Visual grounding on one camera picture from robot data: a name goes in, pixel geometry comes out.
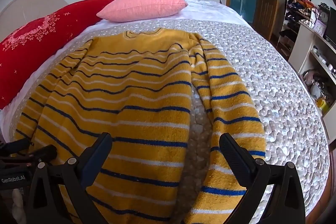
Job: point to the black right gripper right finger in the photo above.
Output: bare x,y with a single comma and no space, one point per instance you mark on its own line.
286,203

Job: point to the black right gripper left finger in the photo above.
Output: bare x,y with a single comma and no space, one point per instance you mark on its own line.
46,203

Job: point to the yellow striped knit sweater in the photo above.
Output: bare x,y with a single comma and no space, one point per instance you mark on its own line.
138,88

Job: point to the cluttered clothes rack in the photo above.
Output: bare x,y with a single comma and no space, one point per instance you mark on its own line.
296,13

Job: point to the beige heart-pattern quilt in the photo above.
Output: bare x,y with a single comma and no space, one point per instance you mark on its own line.
291,123

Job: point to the red embroidered pillow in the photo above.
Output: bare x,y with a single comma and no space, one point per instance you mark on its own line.
28,47

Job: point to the white shelf unit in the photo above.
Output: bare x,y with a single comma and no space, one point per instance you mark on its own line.
313,58

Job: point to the white headboard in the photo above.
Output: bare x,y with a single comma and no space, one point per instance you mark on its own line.
20,12

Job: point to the black television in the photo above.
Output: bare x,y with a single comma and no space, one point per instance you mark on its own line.
330,32

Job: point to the purple alarm clock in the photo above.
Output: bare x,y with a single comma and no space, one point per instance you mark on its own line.
319,28

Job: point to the pink pillow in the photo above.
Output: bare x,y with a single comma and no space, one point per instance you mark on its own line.
133,10

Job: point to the white bed sheet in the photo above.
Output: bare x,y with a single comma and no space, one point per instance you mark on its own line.
196,10

